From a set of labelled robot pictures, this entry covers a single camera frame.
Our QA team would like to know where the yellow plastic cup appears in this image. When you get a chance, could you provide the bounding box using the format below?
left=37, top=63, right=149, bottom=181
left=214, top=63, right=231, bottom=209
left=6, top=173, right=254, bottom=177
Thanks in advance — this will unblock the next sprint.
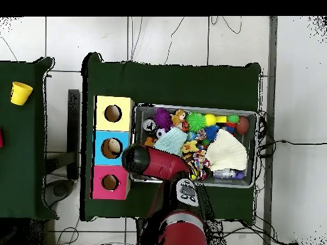
left=10, top=81, right=34, bottom=106

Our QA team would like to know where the mint green knitted cloth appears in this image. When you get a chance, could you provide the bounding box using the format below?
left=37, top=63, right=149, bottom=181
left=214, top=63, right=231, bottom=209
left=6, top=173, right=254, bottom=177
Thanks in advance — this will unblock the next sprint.
left=153, top=126, right=188, bottom=157

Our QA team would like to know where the purple spiky ball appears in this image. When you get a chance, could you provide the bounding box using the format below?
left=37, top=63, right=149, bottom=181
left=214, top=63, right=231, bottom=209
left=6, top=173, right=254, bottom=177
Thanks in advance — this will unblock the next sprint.
left=153, top=108, right=173, bottom=131

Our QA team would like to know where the silver drink can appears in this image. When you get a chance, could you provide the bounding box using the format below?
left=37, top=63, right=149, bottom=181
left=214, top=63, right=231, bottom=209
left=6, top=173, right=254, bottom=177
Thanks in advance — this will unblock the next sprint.
left=142, top=118, right=157, bottom=132

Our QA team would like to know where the dark green side-table cloth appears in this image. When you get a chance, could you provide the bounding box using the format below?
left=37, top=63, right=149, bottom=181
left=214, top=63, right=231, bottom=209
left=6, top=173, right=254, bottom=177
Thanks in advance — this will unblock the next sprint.
left=0, top=57, right=59, bottom=220

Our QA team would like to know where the dark green table cloth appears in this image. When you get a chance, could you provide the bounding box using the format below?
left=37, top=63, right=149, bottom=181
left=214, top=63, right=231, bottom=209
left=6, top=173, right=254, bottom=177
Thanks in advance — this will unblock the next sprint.
left=80, top=52, right=262, bottom=222

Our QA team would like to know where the cream knitted cloth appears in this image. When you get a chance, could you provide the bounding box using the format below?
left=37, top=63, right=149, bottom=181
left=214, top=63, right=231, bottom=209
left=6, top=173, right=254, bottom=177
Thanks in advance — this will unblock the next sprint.
left=204, top=128, right=248, bottom=172

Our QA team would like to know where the black stand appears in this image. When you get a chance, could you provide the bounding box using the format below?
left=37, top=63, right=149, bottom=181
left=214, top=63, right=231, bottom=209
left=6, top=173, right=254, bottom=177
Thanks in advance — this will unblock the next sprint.
left=43, top=89, right=80, bottom=208

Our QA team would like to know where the yellow plush duck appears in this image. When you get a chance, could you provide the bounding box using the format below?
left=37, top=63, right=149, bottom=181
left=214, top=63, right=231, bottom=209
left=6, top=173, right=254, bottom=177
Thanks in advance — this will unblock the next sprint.
left=181, top=140, right=200, bottom=154

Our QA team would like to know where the black power cable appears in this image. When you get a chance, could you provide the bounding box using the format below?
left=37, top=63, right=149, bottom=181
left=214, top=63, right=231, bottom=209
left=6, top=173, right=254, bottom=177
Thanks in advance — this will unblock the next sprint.
left=257, top=138, right=327, bottom=159

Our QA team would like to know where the yellow smooth ball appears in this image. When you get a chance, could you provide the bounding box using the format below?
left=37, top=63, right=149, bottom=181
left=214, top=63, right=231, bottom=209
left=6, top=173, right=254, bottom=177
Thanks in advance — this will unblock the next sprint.
left=204, top=113, right=218, bottom=127

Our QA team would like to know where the brown red ball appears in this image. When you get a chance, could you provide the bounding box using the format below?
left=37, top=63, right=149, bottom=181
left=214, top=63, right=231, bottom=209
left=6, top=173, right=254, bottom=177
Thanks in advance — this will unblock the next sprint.
left=235, top=115, right=250, bottom=135

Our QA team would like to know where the wooden three-hole box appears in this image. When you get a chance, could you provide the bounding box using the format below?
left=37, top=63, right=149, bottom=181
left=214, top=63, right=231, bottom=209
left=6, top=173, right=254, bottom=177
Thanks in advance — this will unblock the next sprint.
left=90, top=95, right=135, bottom=200

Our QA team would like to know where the green koosh ball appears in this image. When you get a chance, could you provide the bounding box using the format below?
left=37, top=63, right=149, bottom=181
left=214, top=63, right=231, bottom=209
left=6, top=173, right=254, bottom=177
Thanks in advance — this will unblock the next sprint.
left=185, top=112, right=207, bottom=133

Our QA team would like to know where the blue koosh ball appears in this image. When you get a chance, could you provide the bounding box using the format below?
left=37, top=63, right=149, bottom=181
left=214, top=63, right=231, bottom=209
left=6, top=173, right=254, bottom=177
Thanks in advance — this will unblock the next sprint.
left=204, top=124, right=220, bottom=142

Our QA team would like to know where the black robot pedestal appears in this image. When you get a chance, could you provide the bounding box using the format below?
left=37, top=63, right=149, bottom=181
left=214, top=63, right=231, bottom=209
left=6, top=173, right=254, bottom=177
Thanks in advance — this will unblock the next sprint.
left=135, top=218, right=159, bottom=245

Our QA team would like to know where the silver mesh bin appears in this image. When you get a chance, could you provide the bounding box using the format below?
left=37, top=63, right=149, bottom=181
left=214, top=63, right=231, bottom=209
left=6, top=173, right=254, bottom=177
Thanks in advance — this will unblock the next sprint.
left=129, top=103, right=258, bottom=189

